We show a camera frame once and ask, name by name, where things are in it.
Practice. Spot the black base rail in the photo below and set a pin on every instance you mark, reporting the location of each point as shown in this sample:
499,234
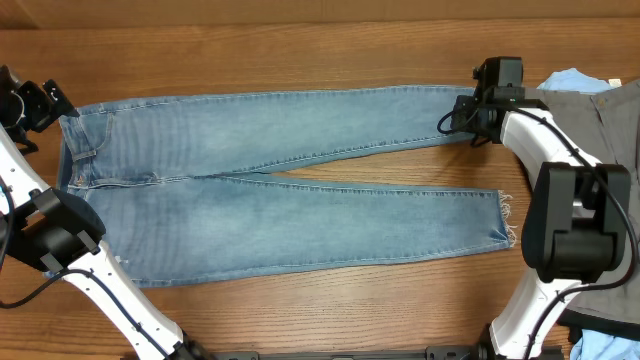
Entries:
446,352

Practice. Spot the light blue garment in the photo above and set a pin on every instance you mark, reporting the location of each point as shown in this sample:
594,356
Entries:
572,80

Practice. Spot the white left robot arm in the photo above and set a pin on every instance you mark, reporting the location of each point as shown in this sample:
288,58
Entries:
60,233

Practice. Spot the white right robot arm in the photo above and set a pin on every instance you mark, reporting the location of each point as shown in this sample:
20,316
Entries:
576,228

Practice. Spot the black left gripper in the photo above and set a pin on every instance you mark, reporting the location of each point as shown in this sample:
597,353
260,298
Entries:
45,112

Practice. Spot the light blue denim jeans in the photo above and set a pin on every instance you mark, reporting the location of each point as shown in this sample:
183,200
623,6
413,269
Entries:
195,189

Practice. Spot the grey trousers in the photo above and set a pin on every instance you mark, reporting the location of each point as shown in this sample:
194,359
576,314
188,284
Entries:
605,125

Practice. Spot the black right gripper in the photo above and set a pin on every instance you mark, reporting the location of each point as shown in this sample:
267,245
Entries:
460,123

